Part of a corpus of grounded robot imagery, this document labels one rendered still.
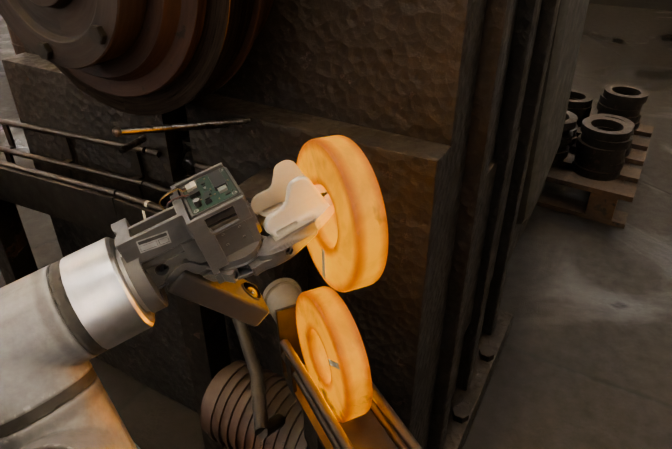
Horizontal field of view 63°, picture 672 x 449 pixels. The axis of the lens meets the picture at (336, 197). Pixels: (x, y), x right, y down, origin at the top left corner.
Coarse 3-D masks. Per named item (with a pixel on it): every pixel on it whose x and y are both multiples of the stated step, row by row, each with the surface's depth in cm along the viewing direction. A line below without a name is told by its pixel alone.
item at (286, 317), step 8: (280, 312) 71; (288, 312) 71; (280, 320) 71; (288, 320) 72; (280, 328) 72; (288, 328) 72; (296, 328) 73; (280, 336) 72; (288, 336) 73; (296, 336) 73; (296, 344) 74; (280, 352) 73; (296, 352) 74
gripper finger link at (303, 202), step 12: (300, 180) 50; (288, 192) 50; (300, 192) 50; (312, 192) 51; (288, 204) 50; (300, 204) 51; (312, 204) 52; (324, 204) 52; (276, 216) 50; (288, 216) 51; (300, 216) 51; (312, 216) 52; (324, 216) 52; (264, 228) 51; (276, 228) 51; (288, 228) 51; (276, 240) 50
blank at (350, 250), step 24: (312, 144) 54; (336, 144) 52; (312, 168) 55; (336, 168) 50; (360, 168) 50; (336, 192) 51; (360, 192) 49; (336, 216) 52; (360, 216) 48; (384, 216) 49; (312, 240) 60; (336, 240) 58; (360, 240) 49; (384, 240) 50; (336, 264) 54; (360, 264) 50; (384, 264) 51; (336, 288) 56
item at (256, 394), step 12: (240, 324) 86; (240, 336) 85; (252, 348) 84; (252, 360) 82; (252, 372) 81; (252, 384) 80; (252, 396) 79; (264, 396) 78; (264, 408) 77; (264, 420) 75; (276, 420) 77; (264, 432) 75
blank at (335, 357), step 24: (312, 312) 64; (336, 312) 61; (312, 336) 68; (336, 336) 59; (360, 336) 60; (312, 360) 69; (336, 360) 59; (360, 360) 59; (336, 384) 61; (360, 384) 59; (336, 408) 63; (360, 408) 61
